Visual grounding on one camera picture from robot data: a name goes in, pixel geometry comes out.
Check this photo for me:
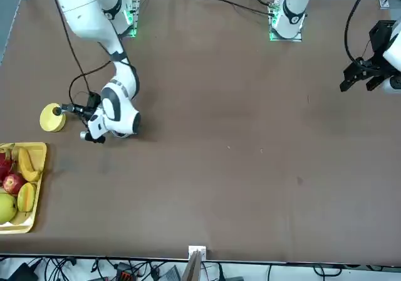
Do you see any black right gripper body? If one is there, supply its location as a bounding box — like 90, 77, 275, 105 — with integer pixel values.
81, 93, 102, 119

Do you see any orange and black device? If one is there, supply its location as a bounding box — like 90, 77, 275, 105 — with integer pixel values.
115, 263, 138, 281

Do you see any flat black adapter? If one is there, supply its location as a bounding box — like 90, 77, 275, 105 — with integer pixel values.
6, 262, 40, 281

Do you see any thin black table cable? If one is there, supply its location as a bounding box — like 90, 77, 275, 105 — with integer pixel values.
212, 0, 274, 16

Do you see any yellow-green starfruit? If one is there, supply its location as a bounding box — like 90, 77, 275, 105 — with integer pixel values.
16, 182, 36, 213

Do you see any yellow plastic tray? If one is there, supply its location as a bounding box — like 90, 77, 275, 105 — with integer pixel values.
0, 142, 48, 234

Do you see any yellow-green apple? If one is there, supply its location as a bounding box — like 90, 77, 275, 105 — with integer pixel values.
0, 193, 18, 224

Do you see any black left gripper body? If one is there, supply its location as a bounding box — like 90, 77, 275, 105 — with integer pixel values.
369, 19, 397, 64

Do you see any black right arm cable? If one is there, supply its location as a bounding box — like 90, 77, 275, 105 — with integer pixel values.
49, 0, 113, 106

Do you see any yellow banana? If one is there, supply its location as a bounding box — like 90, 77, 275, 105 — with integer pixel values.
18, 146, 43, 183

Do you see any red dragon fruit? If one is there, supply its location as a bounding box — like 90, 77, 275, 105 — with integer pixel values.
0, 142, 19, 183

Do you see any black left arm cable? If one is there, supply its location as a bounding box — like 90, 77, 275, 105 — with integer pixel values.
343, 0, 375, 66

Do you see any aluminium camera post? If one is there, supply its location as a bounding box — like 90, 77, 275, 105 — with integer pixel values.
181, 245, 207, 281

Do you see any grey ribbed adapter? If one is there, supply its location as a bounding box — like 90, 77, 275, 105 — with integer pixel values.
162, 265, 181, 281

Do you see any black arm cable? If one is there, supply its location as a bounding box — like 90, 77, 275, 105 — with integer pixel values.
343, 0, 375, 66
49, 0, 113, 106

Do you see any yellow bowl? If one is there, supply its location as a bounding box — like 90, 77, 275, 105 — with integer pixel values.
39, 103, 66, 134

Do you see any red apple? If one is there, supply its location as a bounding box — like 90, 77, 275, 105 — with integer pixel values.
3, 173, 26, 196

